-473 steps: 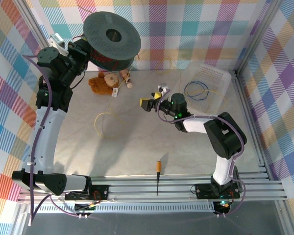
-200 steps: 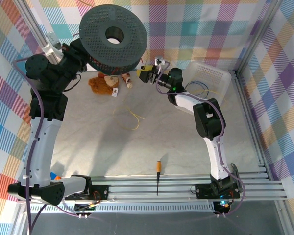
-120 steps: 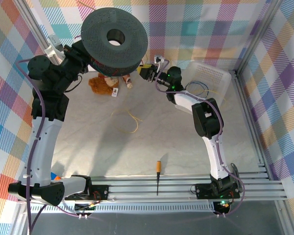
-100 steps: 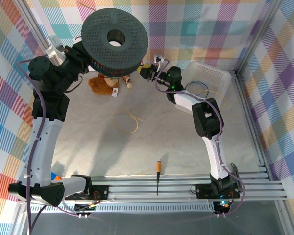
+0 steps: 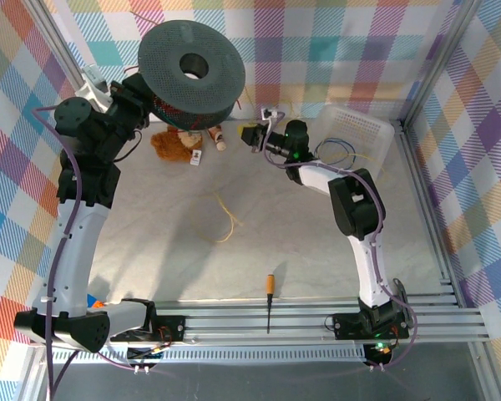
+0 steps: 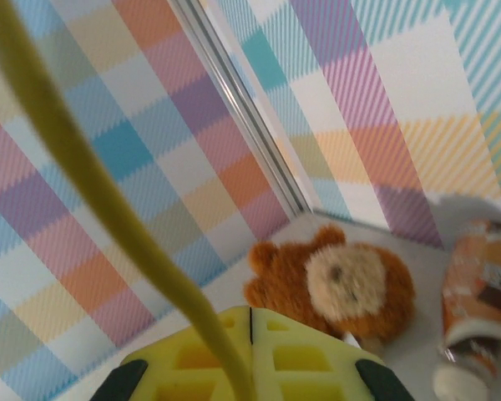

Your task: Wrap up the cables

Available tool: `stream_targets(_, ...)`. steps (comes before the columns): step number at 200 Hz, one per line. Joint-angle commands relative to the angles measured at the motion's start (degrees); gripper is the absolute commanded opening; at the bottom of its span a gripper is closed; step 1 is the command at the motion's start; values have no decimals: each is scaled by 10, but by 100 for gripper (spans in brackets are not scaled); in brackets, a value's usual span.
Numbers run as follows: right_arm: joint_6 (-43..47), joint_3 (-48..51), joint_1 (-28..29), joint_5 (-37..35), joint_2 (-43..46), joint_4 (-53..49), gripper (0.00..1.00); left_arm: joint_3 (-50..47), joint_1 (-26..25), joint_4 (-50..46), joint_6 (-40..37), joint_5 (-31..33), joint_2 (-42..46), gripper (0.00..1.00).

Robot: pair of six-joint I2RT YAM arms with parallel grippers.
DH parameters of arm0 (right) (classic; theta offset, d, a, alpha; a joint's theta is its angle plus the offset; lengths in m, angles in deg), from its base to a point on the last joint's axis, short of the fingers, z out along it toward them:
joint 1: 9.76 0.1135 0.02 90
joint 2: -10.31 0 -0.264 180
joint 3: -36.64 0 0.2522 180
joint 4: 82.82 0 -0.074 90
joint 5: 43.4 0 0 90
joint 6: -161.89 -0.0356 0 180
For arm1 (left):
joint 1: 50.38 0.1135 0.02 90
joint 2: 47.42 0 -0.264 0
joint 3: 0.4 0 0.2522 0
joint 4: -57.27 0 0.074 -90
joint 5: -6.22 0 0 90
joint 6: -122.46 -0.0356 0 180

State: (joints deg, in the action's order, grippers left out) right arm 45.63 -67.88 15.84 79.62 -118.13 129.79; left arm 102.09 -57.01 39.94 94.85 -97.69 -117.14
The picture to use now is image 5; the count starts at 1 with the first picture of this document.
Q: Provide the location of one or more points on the white plastic basket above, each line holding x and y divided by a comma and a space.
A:
359, 125

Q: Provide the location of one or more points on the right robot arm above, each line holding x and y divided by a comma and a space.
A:
371, 267

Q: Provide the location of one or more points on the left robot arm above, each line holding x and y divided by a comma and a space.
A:
75, 250

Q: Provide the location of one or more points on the small doll figure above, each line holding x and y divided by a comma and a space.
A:
219, 140

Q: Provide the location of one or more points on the brown teddy bear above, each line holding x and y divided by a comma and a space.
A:
169, 146

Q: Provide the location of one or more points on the orange and blue block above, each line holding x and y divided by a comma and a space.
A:
97, 301

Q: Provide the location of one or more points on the black controller board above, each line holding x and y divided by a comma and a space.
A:
146, 355
380, 351

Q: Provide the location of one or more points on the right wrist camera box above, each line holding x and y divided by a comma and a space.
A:
271, 113

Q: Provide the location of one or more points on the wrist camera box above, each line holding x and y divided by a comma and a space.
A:
92, 83
271, 113

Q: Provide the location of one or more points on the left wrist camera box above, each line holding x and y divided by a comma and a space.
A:
92, 83

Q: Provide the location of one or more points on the aluminium corner post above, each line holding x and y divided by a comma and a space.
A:
450, 42
59, 37

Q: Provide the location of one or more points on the aluminium side rail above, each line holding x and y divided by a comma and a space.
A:
416, 167

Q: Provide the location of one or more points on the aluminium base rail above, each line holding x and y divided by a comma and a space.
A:
234, 321

